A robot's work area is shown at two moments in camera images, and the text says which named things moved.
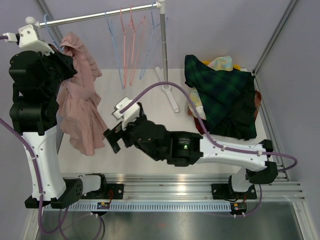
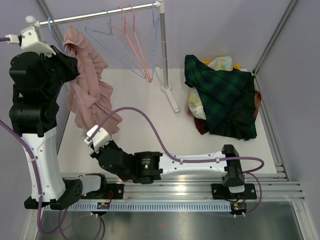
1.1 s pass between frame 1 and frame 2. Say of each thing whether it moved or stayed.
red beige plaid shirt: stayed
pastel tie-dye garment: stayed
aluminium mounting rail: stayed
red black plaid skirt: stayed
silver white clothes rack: stayed
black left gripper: stayed
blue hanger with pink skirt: moved
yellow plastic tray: stayed
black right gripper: moved
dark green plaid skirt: stayed
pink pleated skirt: moved
